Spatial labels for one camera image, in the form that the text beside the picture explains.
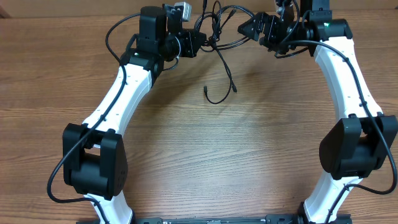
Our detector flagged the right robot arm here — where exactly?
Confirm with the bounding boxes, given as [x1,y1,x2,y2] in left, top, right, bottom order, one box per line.
[238,1,397,223]

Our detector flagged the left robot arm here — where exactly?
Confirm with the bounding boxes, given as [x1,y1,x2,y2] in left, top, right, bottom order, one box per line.
[61,2,206,223]

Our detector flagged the black thin USB cable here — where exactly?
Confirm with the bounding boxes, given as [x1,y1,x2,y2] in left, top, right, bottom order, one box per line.
[203,46,238,105]

